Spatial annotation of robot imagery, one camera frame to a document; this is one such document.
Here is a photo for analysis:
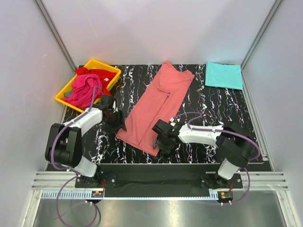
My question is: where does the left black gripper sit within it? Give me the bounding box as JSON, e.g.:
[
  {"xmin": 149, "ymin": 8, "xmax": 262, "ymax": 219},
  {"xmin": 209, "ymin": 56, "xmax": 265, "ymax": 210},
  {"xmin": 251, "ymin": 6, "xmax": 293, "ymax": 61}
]
[{"xmin": 103, "ymin": 110, "xmax": 126, "ymax": 134}]

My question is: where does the salmon pink t-shirt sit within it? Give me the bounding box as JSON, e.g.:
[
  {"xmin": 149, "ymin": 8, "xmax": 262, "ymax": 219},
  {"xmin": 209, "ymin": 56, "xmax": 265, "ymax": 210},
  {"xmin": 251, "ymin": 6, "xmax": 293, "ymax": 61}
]
[{"xmin": 116, "ymin": 61, "xmax": 194, "ymax": 156}]

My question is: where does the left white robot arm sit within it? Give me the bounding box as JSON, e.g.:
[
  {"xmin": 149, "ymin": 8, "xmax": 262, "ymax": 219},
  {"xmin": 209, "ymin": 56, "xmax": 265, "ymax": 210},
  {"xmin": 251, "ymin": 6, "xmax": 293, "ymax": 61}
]
[{"xmin": 45, "ymin": 95, "xmax": 127, "ymax": 187}]

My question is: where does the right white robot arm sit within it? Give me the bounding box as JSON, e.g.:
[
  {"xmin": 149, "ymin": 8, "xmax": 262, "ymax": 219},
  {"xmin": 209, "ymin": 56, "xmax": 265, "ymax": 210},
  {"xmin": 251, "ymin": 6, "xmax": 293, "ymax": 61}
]
[{"xmin": 152, "ymin": 120, "xmax": 261, "ymax": 189}]

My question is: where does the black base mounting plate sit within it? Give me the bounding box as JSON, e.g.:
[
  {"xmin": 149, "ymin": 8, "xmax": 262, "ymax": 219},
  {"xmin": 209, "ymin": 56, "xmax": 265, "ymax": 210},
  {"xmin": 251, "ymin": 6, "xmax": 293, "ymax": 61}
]
[{"xmin": 74, "ymin": 163, "xmax": 244, "ymax": 197}]

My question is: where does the red t-shirt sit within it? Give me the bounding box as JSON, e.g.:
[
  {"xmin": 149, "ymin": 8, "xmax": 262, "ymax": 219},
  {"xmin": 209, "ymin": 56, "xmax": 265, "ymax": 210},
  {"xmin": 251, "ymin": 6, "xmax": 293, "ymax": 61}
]
[{"xmin": 74, "ymin": 67, "xmax": 116, "ymax": 95}]

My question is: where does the magenta t-shirt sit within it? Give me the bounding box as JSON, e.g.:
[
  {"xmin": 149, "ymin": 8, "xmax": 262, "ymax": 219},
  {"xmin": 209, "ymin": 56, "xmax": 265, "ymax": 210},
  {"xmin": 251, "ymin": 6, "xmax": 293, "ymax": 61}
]
[{"xmin": 62, "ymin": 74, "xmax": 102, "ymax": 109}]

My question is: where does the left small circuit board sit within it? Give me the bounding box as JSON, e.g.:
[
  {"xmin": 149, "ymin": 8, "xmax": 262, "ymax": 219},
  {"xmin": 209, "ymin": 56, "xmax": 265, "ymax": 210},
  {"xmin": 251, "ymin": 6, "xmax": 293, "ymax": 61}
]
[{"xmin": 91, "ymin": 191, "xmax": 104, "ymax": 198}]

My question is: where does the small circuit board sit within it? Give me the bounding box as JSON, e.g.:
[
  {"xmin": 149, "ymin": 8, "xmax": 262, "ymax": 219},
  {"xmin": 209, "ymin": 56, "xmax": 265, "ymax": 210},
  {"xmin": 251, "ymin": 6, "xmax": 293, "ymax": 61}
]
[
  {"xmin": 91, "ymin": 191, "xmax": 104, "ymax": 198},
  {"xmin": 220, "ymin": 191, "xmax": 233, "ymax": 200}
]

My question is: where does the right small circuit board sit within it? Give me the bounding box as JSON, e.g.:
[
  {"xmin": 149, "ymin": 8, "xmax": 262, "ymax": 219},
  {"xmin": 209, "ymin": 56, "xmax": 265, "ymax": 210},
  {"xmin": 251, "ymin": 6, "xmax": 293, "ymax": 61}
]
[{"xmin": 220, "ymin": 191, "xmax": 233, "ymax": 200}]

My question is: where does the folded turquoise t-shirt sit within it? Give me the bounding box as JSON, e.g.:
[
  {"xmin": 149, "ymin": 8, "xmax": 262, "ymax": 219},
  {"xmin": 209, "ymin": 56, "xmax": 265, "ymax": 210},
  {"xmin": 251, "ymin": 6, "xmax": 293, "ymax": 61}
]
[{"xmin": 205, "ymin": 62, "xmax": 243, "ymax": 90}]

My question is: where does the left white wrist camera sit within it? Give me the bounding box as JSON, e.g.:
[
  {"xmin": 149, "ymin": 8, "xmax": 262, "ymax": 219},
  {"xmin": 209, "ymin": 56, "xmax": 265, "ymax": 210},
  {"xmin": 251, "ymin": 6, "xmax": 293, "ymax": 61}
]
[{"xmin": 111, "ymin": 99, "xmax": 118, "ymax": 113}]

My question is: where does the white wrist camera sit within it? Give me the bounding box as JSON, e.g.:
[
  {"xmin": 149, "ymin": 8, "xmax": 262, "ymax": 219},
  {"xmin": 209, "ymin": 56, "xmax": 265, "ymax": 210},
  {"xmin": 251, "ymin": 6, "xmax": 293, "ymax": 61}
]
[
  {"xmin": 169, "ymin": 117, "xmax": 185, "ymax": 131},
  {"xmin": 111, "ymin": 99, "xmax": 118, "ymax": 113}
]

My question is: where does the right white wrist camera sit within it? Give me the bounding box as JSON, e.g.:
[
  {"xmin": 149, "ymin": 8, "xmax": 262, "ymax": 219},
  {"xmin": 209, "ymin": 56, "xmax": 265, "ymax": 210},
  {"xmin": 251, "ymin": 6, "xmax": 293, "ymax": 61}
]
[{"xmin": 169, "ymin": 117, "xmax": 185, "ymax": 131}]

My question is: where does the white slotted cable duct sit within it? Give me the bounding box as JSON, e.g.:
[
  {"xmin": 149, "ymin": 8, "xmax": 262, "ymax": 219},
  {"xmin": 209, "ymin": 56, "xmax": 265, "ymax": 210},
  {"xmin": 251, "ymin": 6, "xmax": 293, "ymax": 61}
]
[{"xmin": 42, "ymin": 189, "xmax": 219, "ymax": 201}]

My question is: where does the left aluminium frame post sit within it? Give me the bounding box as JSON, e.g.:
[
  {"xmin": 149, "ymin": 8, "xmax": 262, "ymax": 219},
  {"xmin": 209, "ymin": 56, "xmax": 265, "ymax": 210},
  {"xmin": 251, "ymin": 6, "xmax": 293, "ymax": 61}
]
[{"xmin": 33, "ymin": 0, "xmax": 76, "ymax": 71}]

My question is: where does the aluminium frame post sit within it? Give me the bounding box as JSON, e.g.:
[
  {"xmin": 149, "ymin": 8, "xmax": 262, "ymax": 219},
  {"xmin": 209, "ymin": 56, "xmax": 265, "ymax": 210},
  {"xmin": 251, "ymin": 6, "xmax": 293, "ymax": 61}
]
[
  {"xmin": 241, "ymin": 0, "xmax": 284, "ymax": 70},
  {"xmin": 33, "ymin": 0, "xmax": 76, "ymax": 71}
]

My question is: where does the right aluminium frame post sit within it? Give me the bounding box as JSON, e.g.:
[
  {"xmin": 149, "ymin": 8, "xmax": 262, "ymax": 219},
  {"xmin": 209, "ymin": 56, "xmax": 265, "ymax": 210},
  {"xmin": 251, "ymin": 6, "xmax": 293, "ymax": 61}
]
[{"xmin": 241, "ymin": 0, "xmax": 284, "ymax": 70}]

